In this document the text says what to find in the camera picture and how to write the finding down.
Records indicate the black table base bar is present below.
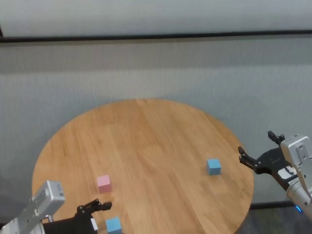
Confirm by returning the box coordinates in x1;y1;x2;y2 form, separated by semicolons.
250;201;297;211

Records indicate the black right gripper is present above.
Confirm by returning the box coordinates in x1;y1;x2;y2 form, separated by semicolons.
237;130;298;190

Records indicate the blue wooden cube block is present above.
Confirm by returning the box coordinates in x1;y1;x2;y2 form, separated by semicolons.
206;158;222;176
105;215;122;234

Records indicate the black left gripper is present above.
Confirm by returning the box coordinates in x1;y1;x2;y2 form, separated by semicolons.
42;198;113;234

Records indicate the pink wooden cube block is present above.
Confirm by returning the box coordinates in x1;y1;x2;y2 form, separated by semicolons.
97;175;113;194

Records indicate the black wall rail strip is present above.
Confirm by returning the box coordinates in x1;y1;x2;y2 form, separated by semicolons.
0;29;312;44

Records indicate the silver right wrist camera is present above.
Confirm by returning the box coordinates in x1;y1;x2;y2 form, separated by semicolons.
280;134;312;176

